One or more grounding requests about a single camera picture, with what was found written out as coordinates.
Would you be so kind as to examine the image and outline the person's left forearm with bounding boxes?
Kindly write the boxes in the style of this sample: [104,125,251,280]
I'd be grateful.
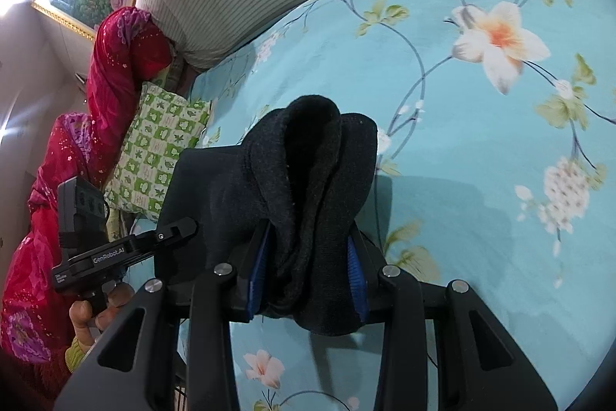
[64,335,98,374]

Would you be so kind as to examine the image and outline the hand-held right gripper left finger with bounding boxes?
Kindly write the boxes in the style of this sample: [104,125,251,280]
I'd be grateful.
[55,224,273,411]

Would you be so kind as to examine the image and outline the green white patterned pillow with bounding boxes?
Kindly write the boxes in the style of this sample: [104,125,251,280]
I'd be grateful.
[103,81,213,222]

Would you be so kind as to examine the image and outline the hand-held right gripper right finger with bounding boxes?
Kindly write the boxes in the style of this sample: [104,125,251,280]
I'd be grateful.
[347,232,559,411]

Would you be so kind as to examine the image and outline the black pants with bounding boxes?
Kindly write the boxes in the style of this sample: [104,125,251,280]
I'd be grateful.
[154,94,381,337]

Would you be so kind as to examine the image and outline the red patterned blanket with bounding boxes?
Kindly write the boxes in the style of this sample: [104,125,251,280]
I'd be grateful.
[0,7,177,395]

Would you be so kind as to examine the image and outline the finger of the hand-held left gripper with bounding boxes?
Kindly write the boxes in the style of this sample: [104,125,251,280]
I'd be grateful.
[129,218,199,256]

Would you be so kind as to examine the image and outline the person's left hand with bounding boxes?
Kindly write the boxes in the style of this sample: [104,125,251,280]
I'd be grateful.
[70,282,136,345]

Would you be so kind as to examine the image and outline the blue floral bed sheet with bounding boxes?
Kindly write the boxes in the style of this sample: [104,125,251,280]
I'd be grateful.
[130,0,616,411]

